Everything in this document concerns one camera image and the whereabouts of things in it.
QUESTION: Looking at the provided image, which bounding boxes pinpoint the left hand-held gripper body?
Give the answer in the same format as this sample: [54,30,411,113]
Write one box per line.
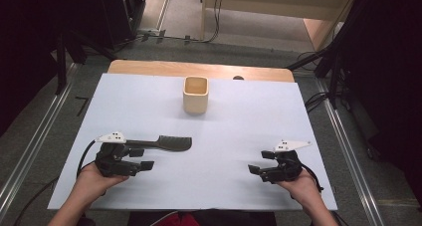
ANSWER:
[95,130,144,178]

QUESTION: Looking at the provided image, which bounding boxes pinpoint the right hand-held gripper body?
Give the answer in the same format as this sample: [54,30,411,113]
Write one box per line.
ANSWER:
[260,139,313,184]

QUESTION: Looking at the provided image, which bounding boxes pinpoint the black comb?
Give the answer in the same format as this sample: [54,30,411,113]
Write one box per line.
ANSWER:
[124,134,193,152]

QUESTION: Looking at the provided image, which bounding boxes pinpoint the beige square cup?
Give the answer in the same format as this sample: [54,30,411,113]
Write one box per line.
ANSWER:
[182,76,210,114]

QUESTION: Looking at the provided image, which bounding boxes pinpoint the person's right hand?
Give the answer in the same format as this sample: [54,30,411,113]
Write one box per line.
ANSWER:
[275,168,323,210]

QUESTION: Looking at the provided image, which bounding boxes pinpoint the person's left hand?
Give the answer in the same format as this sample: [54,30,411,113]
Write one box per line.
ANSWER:
[75,162,130,207]

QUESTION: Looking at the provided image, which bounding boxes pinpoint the white board sheet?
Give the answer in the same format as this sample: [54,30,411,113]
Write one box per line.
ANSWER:
[47,73,338,211]

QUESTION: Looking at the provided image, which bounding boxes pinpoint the red cloth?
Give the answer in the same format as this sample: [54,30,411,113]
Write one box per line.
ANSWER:
[161,211,201,226]

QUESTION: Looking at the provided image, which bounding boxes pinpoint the wooden table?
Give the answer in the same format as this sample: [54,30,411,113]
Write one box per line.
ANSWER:
[107,59,296,84]

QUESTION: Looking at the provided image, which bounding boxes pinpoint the black metal stand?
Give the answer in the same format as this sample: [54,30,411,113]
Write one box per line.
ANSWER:
[286,0,347,111]

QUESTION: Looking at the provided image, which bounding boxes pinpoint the black tripod stand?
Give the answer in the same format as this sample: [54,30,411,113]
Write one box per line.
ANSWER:
[54,28,117,96]

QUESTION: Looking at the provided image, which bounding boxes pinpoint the black cabinet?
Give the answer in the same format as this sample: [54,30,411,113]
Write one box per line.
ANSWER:
[99,0,147,50]

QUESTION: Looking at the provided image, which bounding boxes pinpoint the dark curtain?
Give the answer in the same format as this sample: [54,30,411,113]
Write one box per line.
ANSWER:
[341,0,422,207]
[0,0,66,138]

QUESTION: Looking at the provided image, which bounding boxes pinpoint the beige wooden shelf unit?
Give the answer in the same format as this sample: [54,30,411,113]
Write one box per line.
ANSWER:
[200,0,361,52]

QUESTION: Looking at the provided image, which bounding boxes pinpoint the left hand-held gripper cable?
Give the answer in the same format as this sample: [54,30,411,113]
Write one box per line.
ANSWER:
[76,138,101,179]

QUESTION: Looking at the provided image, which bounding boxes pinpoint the hand-held gripper cable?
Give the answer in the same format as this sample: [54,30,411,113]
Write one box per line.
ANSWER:
[300,162,324,193]
[76,138,101,179]

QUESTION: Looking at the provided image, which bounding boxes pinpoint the right hand-held gripper cable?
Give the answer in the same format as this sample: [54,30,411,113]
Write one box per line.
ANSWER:
[300,162,324,193]

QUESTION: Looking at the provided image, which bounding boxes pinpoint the metal floor rail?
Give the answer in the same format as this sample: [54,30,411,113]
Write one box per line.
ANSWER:
[314,77,386,226]
[0,62,82,219]

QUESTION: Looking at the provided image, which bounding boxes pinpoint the coiled black floor cables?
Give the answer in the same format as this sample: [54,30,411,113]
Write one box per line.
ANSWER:
[304,91,332,113]

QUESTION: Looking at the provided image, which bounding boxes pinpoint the black floor cable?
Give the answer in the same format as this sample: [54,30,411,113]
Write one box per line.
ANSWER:
[12,175,61,226]

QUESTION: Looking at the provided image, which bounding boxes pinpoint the hanging black cable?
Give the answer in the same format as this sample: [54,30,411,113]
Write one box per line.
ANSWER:
[198,0,225,44]

